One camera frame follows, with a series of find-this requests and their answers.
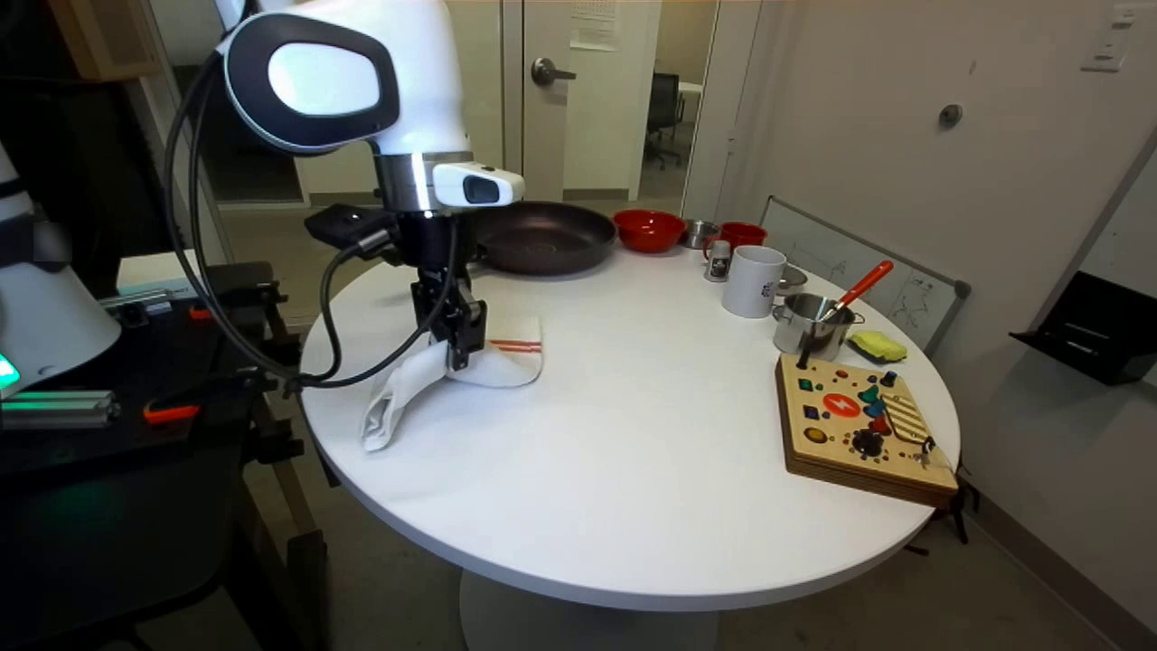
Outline black wall file holder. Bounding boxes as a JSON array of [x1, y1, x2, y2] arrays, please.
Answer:
[[1008, 266, 1157, 391]]

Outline white mug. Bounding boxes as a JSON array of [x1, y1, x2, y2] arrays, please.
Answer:
[[718, 243, 811, 323]]

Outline white box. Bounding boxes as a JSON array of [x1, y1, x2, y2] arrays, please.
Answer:
[[113, 245, 211, 302]]

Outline whiteboard with drawings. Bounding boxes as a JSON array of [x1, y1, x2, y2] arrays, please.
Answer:
[[758, 196, 974, 354]]

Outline aluminium rail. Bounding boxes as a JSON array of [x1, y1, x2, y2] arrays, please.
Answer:
[[0, 387, 121, 434]]

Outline orange handled utensil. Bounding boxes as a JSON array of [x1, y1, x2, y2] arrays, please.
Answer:
[[791, 255, 901, 372]]

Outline steel pot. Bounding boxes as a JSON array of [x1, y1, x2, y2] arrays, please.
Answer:
[[770, 286, 864, 366]]

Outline black frying pan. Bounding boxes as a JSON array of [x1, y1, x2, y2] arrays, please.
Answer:
[[464, 198, 621, 278]]

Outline wooden busy board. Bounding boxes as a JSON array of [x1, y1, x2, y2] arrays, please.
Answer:
[[775, 349, 967, 509]]

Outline black camera cable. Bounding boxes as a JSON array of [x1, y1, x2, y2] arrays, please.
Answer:
[[160, 49, 474, 394]]

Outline black perforated robot cart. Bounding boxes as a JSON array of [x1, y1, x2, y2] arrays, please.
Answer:
[[0, 255, 337, 651]]

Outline black clamp orange handle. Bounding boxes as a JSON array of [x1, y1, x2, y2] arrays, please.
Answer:
[[113, 283, 294, 332], [142, 358, 283, 431]]

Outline white striped cloth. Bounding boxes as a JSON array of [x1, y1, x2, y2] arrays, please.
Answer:
[[358, 314, 550, 454]]

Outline metal door lever handle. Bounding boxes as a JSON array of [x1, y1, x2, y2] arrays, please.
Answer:
[[527, 55, 577, 90]]

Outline yellow sponge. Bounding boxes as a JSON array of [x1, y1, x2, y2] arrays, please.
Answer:
[[847, 325, 910, 370]]

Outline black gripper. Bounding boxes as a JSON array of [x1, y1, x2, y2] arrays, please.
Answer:
[[398, 214, 491, 372]]

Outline white door with window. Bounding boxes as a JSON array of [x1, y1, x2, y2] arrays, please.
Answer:
[[517, 0, 669, 206]]

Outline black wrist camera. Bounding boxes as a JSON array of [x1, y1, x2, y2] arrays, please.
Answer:
[[300, 198, 398, 259]]

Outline small metal cup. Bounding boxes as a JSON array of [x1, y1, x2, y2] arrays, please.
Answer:
[[686, 215, 742, 283]]

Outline wooden cabinet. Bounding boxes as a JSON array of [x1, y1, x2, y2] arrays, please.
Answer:
[[48, 0, 160, 86]]

